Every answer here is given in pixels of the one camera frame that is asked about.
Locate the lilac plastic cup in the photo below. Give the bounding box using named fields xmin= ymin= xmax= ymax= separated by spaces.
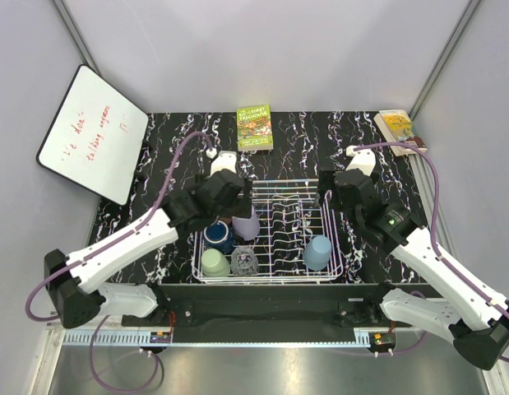
xmin=232 ymin=207 xmax=260 ymax=241

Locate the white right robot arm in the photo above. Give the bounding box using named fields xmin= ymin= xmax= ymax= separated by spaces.
xmin=317 ymin=169 xmax=509 ymax=370

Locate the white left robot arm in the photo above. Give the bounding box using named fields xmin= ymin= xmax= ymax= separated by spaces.
xmin=44 ymin=170 xmax=252 ymax=329

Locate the dark blue ceramic mug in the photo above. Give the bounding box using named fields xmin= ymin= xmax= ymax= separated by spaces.
xmin=203 ymin=221 xmax=234 ymax=255

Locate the green paperback book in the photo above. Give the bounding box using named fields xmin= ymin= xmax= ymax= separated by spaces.
xmin=236 ymin=105 xmax=274 ymax=152

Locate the clear glass cup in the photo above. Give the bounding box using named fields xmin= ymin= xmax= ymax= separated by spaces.
xmin=230 ymin=246 xmax=258 ymax=277

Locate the light green plastic cup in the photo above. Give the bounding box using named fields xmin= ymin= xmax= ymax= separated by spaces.
xmin=201 ymin=249 xmax=230 ymax=277

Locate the light blue plastic cup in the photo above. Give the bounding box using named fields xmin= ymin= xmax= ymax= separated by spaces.
xmin=303 ymin=235 xmax=332 ymax=271

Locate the yellow paperback book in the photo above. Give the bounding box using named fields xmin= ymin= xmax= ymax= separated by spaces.
xmin=373 ymin=109 xmax=428 ymax=152

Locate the white whiteboard with red writing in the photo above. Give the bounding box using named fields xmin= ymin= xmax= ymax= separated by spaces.
xmin=36 ymin=65 xmax=149 ymax=205

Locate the right orange connector board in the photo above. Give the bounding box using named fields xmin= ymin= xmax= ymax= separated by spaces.
xmin=373 ymin=332 xmax=396 ymax=346

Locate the orange connector board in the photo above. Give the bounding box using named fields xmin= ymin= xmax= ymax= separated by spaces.
xmin=150 ymin=331 xmax=172 ymax=343
xmin=373 ymin=332 xmax=396 ymax=346

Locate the left orange connector board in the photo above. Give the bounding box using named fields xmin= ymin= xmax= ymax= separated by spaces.
xmin=150 ymin=331 xmax=172 ymax=343

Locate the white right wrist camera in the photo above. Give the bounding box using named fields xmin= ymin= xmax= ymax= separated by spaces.
xmin=345 ymin=146 xmax=376 ymax=176

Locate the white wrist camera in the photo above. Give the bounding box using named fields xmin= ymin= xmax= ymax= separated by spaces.
xmin=345 ymin=146 xmax=376 ymax=176
xmin=206 ymin=148 xmax=238 ymax=175

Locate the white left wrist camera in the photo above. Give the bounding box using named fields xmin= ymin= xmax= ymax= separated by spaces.
xmin=206 ymin=148 xmax=238 ymax=175

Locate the white wire dish rack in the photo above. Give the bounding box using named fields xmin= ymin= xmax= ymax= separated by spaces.
xmin=192 ymin=179 xmax=344 ymax=285

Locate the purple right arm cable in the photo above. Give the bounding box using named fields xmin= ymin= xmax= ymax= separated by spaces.
xmin=352 ymin=142 xmax=509 ymax=308

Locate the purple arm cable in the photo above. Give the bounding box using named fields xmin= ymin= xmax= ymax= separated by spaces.
xmin=23 ymin=132 xmax=216 ymax=322
xmin=352 ymin=142 xmax=509 ymax=308

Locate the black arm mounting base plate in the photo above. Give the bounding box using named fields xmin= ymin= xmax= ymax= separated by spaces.
xmin=121 ymin=282 xmax=444 ymax=345

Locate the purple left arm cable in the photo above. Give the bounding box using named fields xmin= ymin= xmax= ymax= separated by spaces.
xmin=23 ymin=132 xmax=216 ymax=322

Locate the slotted cable duct rail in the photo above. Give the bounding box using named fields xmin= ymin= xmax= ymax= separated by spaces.
xmin=63 ymin=329 xmax=172 ymax=346

